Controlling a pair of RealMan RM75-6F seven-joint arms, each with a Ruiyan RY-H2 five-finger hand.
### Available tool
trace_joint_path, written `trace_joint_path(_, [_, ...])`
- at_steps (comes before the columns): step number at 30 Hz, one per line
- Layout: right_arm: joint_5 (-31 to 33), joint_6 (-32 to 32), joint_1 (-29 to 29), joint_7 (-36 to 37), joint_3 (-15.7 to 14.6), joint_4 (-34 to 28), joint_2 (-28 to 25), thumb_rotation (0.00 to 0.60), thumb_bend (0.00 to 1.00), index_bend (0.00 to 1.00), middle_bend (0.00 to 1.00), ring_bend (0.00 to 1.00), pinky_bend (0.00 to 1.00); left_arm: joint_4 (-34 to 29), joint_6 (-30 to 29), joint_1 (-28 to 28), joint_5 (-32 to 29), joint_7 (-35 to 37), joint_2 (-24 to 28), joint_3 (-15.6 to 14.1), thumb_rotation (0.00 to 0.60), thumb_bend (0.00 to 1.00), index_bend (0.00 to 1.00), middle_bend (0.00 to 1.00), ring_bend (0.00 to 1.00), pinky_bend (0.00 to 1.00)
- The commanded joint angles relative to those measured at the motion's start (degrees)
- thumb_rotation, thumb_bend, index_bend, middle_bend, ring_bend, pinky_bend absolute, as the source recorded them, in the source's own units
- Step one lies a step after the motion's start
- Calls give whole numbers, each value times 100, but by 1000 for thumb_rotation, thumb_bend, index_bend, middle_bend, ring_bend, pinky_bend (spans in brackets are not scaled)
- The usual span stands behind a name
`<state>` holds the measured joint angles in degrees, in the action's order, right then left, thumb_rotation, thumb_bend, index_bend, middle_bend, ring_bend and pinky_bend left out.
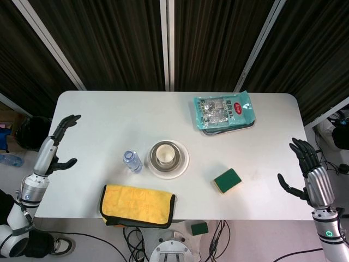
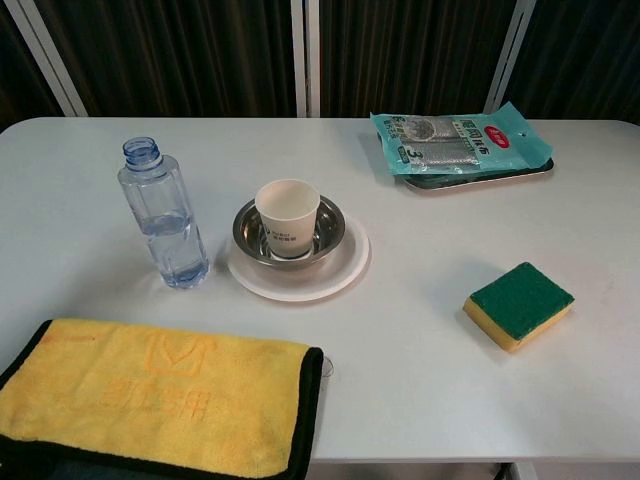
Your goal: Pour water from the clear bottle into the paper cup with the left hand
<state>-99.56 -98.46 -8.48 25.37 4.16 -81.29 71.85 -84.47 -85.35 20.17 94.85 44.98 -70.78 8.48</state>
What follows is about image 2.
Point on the stainless steel bowl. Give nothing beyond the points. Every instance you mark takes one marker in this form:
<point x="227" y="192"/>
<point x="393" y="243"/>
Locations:
<point x="330" y="225"/>

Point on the white paper cup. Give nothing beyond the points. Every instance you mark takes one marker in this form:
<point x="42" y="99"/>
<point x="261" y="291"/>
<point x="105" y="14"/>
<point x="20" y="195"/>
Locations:
<point x="287" y="220"/>

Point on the yellow cloth with black trim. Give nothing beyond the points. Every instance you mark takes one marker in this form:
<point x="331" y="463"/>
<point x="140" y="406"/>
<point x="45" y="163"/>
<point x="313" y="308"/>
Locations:
<point x="150" y="390"/>

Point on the teal dishcloth package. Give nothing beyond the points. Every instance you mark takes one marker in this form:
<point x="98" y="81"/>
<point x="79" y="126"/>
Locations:
<point x="450" y="142"/>

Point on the dark metal tray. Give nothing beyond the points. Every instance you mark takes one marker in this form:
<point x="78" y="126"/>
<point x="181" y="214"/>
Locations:
<point x="475" y="179"/>

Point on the green and yellow sponge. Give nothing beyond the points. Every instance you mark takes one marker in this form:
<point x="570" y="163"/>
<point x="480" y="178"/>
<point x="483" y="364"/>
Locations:
<point x="520" y="300"/>

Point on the white partition frame post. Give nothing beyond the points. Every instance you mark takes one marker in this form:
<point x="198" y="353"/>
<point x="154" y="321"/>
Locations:
<point x="507" y="60"/>
<point x="55" y="55"/>
<point x="302" y="55"/>

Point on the white round plate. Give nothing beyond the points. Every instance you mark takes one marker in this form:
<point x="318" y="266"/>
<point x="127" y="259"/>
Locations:
<point x="350" y="265"/>

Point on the small clear plastic bottle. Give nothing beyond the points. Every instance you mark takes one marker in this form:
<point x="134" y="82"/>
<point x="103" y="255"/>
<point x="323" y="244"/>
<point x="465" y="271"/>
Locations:
<point x="162" y="210"/>

